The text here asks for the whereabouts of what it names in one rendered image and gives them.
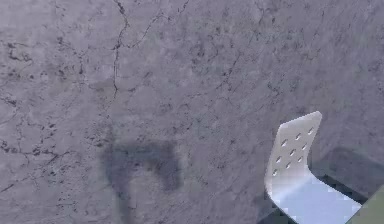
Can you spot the white perforated chair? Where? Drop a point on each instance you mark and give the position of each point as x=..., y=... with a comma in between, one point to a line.
x=293, y=186

